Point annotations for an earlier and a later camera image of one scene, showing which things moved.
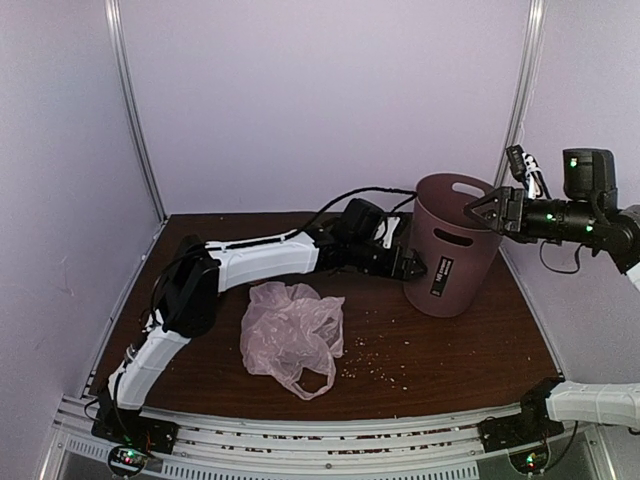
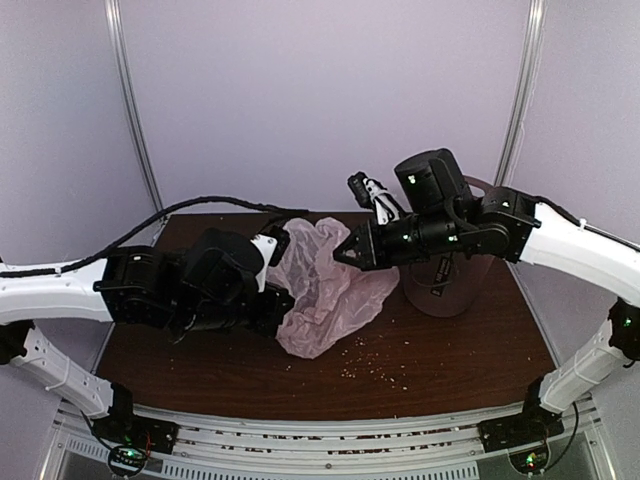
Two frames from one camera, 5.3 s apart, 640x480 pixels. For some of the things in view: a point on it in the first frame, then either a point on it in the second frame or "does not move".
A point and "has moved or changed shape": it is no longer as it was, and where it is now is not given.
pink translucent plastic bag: [286, 329] has moved or changed shape
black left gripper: [403, 271] -> [279, 301]
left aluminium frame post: [114, 30] does not move
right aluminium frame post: [525, 89] does not move
